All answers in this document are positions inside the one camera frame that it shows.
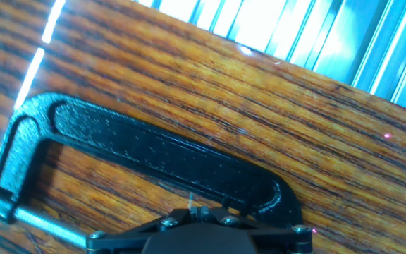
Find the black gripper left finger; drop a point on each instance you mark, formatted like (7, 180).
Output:
(146, 230)

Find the glossy brown wooden board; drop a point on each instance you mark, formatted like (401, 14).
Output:
(224, 98)

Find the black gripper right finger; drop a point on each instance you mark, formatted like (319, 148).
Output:
(277, 235)

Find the black metal C-clamp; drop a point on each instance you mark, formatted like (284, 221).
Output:
(153, 155)

